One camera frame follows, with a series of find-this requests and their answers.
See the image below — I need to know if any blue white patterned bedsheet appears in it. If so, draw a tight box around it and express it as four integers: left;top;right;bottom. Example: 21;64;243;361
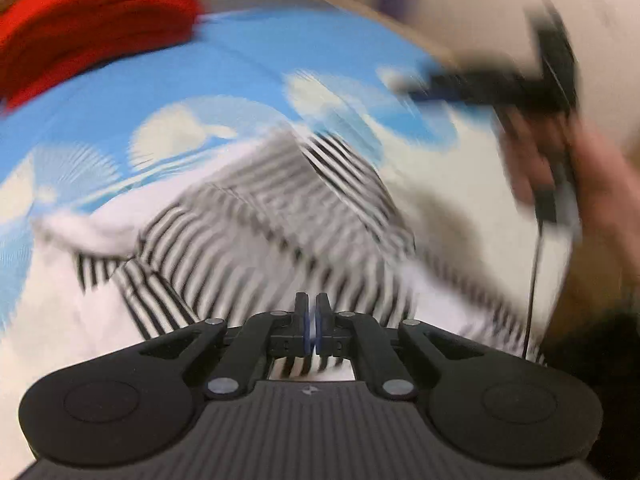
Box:
1;9;570;479

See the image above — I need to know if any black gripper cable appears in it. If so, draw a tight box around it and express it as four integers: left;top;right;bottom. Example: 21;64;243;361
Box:
522;219;547;361

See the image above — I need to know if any red folded blanket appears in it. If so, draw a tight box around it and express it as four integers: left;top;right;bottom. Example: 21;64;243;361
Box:
1;0;202;110

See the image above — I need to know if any black white striped shirt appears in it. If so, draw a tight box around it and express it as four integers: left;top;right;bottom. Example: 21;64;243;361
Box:
34;127;547;380

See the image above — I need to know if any person right hand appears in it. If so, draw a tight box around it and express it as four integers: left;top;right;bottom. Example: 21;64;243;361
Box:
500;110;639;273

